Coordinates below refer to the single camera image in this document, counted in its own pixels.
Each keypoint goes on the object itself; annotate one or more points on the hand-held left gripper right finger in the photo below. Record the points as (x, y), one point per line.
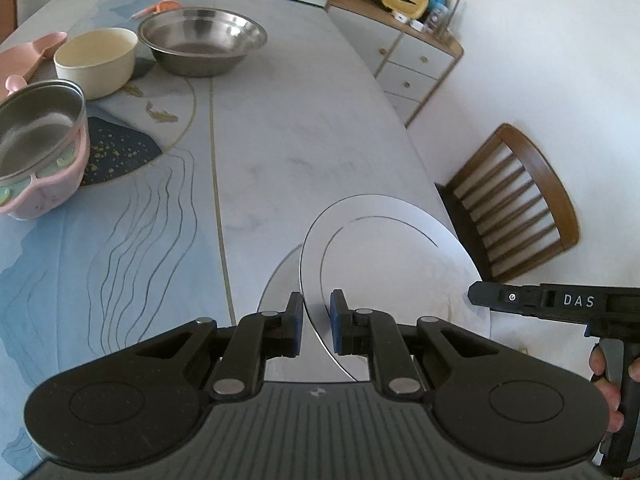
(337, 322)

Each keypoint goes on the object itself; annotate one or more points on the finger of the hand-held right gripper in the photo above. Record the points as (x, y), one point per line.
(500, 296)

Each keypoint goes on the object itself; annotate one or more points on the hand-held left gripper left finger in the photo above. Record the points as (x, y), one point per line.
(297, 322)

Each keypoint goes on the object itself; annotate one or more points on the white round plate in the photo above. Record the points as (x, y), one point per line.
(395, 260)

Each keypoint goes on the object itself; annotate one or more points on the large stainless steel bowl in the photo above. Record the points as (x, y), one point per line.
(200, 40)

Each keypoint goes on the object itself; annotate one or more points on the pink bowl with steel insert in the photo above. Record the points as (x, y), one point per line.
(45, 160)

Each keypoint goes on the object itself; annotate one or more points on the person's right hand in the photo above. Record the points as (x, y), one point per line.
(607, 400)

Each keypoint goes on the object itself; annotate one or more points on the brown wooden slatted chair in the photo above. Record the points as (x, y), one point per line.
(520, 200)

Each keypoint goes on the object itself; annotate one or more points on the white wooden drawer cabinet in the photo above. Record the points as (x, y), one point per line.
(400, 65)

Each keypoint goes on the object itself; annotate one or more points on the clear plastic container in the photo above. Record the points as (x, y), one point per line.
(437, 20)

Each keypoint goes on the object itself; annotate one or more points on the yellow tissue holder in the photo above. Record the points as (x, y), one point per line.
(402, 2)

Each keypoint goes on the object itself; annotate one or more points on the cream ceramic bowl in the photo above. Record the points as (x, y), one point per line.
(95, 67)

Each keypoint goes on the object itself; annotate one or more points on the small orange utensil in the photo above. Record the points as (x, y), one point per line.
(162, 7)

